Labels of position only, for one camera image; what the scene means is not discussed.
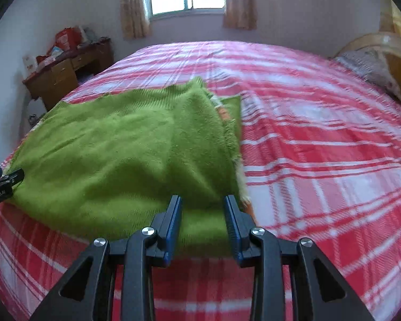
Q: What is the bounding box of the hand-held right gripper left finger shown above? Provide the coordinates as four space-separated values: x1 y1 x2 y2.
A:
30 194 184 321

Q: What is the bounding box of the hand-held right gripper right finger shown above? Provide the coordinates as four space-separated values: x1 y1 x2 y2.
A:
223 194 376 321

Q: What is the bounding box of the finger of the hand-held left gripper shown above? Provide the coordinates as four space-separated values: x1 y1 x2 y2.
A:
0 167 25 189

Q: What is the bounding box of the green striped knit sweater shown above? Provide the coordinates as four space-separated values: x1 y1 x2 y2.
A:
2 77 255 258

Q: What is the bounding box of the brown wooden desk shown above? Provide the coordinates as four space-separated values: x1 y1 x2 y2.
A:
23 38 115 111

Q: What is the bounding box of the white card box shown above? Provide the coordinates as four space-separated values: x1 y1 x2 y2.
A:
23 53 37 74

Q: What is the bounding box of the bed with red plaid sheet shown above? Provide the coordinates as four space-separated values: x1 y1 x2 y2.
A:
0 40 401 321

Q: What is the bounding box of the red gift bag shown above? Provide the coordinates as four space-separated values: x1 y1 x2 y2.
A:
55 27 81 51

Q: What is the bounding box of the beige patterned curtain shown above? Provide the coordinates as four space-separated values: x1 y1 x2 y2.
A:
120 0 152 40
223 0 257 30

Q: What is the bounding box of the striped pillow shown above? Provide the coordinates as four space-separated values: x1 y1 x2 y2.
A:
334 48 401 102

